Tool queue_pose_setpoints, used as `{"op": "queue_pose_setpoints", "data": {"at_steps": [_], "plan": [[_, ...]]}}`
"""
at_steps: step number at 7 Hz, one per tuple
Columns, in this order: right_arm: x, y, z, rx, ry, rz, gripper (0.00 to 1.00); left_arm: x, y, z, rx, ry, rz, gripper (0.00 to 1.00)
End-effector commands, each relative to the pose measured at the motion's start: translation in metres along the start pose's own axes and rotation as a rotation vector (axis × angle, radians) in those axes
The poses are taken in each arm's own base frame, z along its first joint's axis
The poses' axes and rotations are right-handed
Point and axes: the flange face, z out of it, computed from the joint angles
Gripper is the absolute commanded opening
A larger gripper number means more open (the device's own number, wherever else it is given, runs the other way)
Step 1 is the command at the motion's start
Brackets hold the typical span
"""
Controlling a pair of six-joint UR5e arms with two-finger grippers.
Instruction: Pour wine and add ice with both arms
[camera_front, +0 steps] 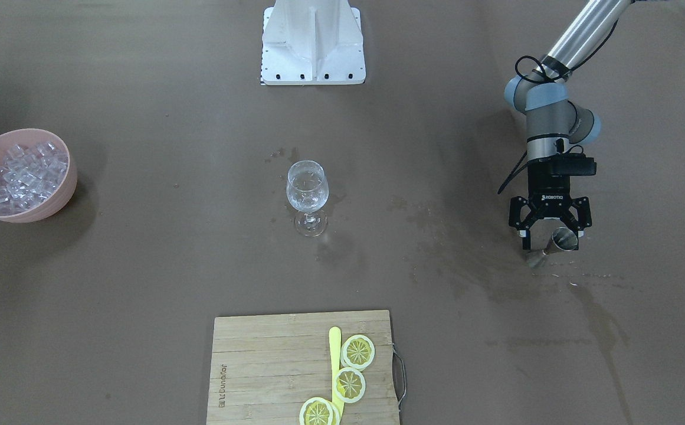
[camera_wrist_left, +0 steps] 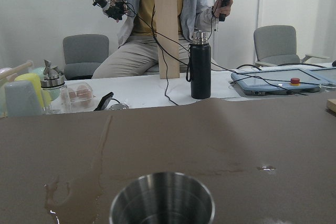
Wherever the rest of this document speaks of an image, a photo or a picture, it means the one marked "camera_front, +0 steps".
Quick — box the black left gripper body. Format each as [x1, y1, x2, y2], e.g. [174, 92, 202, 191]
[526, 158, 568, 220]

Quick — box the steel measuring jigger cup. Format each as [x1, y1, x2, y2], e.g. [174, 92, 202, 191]
[526, 228, 579, 269]

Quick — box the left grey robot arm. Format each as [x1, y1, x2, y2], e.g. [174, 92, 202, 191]
[500, 1, 631, 250]

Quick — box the clear wine glass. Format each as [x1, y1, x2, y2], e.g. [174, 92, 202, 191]
[286, 161, 329, 237]

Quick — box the clear ice cubes pile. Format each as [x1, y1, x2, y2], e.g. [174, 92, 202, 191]
[0, 140, 70, 216]

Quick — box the yellow plastic knife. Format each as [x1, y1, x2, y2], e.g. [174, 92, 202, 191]
[328, 326, 344, 419]

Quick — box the middle lemon slice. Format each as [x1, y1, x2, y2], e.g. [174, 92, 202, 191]
[332, 367, 367, 404]

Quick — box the lemon slice under top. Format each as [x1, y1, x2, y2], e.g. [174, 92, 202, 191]
[329, 403, 340, 425]

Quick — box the bamboo cutting board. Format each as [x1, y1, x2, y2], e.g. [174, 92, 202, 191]
[207, 310, 401, 424]

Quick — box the pink bowl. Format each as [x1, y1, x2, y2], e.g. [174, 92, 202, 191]
[0, 128, 77, 223]

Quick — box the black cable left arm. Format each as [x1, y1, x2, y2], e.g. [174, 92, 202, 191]
[497, 55, 573, 195]

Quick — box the lemon slice near handle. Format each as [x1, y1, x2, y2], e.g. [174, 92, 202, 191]
[340, 334, 376, 371]

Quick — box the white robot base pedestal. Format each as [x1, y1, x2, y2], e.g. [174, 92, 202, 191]
[260, 1, 366, 86]

